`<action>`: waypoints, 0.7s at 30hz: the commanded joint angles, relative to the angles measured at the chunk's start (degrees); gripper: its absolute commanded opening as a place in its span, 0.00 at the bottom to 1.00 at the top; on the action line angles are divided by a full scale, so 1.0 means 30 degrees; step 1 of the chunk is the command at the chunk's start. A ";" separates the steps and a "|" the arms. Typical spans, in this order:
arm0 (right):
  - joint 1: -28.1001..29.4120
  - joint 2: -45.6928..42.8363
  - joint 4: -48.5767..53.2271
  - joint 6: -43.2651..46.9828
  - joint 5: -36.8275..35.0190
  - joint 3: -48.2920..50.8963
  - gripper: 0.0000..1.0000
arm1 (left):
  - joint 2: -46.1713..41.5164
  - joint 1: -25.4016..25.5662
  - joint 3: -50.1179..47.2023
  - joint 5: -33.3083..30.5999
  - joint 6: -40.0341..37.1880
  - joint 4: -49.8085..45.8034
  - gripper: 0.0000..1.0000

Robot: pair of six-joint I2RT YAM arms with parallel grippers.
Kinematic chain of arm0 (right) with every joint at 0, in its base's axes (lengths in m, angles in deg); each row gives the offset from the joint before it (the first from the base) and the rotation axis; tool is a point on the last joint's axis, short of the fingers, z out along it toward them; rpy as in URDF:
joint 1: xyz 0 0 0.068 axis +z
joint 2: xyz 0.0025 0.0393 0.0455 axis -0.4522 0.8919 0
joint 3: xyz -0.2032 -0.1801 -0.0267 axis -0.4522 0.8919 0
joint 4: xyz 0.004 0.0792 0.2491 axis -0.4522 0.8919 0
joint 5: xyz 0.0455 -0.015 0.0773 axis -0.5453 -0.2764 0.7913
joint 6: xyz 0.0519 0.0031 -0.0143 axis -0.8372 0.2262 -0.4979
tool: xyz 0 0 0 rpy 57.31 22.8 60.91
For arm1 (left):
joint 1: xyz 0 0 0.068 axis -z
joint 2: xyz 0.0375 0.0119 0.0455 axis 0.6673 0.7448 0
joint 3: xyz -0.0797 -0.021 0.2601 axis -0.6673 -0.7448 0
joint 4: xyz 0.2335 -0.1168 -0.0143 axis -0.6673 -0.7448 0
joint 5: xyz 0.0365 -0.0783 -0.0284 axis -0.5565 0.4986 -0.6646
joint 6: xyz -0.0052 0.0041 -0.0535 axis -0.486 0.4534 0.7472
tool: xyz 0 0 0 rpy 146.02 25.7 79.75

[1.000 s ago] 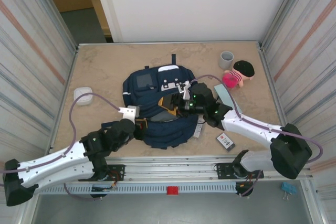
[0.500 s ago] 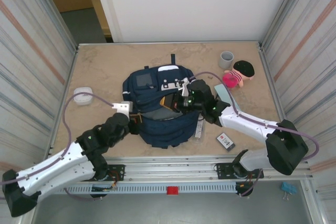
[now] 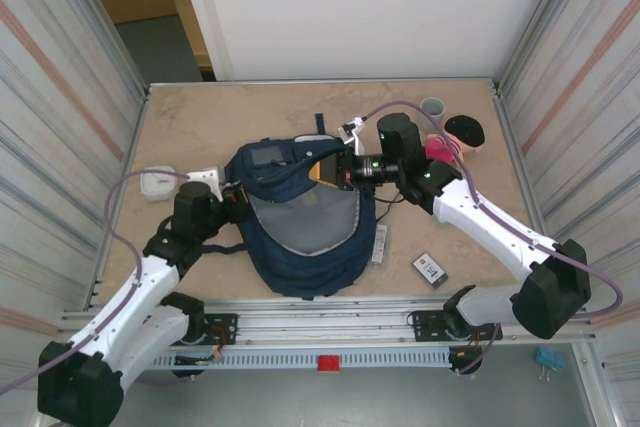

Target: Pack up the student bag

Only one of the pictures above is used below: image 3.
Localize clear pen box with barcode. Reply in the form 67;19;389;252
372;224;389;268

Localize translucent corrugated enclosure panel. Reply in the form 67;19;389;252
498;0;640;373
0;0;147;398

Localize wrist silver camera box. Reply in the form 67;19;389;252
337;116;369;156
187;165;227;201

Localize aluminium mounting rail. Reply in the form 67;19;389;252
53;296;599;351

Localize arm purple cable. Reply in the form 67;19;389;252
0;170;197;396
363;101;625;377

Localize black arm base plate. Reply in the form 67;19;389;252
412;304;503;343
149;313;239;347

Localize blue binder clip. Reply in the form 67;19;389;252
535;345;567;384

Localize slotted grey cable duct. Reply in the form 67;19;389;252
149;349;454;372

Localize navy blue student backpack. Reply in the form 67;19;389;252
202;114;377;302

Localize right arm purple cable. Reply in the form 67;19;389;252
363;101;625;377

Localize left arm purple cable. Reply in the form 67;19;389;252
0;170;197;396

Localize plush doll with black hair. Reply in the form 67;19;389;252
424;114;487;164

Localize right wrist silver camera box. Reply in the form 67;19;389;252
337;116;369;156

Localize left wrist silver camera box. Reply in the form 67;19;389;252
187;165;227;201

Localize grey plastic cup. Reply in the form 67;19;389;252
419;96;447;126

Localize black card box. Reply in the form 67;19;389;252
411;252;450;291

